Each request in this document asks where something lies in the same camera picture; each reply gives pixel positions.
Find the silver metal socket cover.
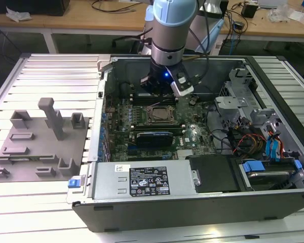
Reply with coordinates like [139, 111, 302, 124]
[146, 105, 178, 124]

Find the silver CPU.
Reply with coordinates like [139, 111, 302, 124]
[154, 109, 172, 120]

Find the CPU socket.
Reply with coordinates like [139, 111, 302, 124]
[145, 104, 180, 125]

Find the green motherboard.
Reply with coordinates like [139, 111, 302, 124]
[102, 72, 218, 163]

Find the black graphics card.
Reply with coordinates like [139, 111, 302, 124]
[134, 130, 175, 148]

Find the silver chipset heatsink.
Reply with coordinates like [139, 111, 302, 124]
[176, 148, 194, 159]

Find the silver metal disk bay cage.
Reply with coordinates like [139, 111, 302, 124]
[214, 67, 259, 132]

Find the grey power supply unit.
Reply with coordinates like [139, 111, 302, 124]
[92, 161, 198, 200]

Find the black plastic shroud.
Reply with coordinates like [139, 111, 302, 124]
[186, 154, 241, 193]

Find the black power adapter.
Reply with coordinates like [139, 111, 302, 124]
[241, 3, 258, 19]

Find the blue case release latch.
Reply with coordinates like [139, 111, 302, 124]
[67, 176, 82, 189]

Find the black open PC case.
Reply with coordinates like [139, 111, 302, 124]
[66, 54, 304, 233]

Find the grey printed parts rack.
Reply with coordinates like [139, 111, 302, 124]
[0, 97, 90, 183]

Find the clear plastic bag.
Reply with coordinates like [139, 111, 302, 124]
[265, 4, 290, 23]

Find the flat grey device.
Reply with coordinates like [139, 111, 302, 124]
[257, 0, 289, 10]

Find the hard disk in blue carrier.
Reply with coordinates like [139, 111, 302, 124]
[239, 158, 304, 192]

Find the green RAM stick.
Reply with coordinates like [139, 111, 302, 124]
[7, 155, 44, 161]

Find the large black equipment box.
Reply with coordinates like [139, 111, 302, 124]
[0, 0, 71, 16]

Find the crumpled white paper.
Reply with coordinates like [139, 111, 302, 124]
[5, 6, 32, 23]

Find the white cardboard box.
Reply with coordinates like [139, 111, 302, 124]
[287, 10, 304, 27]

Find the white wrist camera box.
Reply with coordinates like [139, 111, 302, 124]
[170, 70, 195, 97]

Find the black robot camera cable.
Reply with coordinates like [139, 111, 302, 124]
[187, 0, 211, 86]

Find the thin black wire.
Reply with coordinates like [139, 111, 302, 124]
[209, 128, 235, 155]

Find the blue hanging cable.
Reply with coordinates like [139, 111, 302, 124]
[230, 31, 238, 55]

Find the red yellow power wire bundle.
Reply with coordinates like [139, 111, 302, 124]
[233, 133, 267, 155]

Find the blue flat SATA wire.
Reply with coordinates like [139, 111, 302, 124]
[264, 134, 284, 163]

